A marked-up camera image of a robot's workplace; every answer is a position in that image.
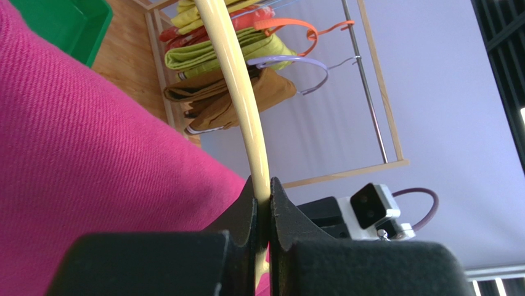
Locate lilac hanger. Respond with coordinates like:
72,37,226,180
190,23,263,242
246,55,362,96

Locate metal hanging rail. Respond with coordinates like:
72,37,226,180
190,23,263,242
348,18,389,163

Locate lime green trousers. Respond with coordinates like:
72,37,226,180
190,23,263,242
165,28,297,80

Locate red orange trousers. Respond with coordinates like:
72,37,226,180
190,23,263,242
158,5,275,51

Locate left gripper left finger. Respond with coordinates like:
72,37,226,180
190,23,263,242
46,180,258,295

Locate yellow trousers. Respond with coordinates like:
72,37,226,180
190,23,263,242
171,0,258,35

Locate orange hanger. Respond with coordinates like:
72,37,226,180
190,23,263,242
252,18,356,57

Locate green plastic tray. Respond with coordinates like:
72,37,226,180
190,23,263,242
10,0,113,68

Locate wooden clothes rack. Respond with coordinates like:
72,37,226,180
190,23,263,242
131,0,411,189

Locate brown trousers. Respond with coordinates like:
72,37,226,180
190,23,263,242
164,66,297,134

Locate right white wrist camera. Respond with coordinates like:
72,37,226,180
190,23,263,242
336,183,415,241

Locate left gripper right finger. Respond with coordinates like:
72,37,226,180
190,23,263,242
269,178,472,295

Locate cream yellow hanger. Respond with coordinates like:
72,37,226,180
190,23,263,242
195,1,271,287

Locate pink trousers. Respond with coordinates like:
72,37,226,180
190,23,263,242
0,0,272,296

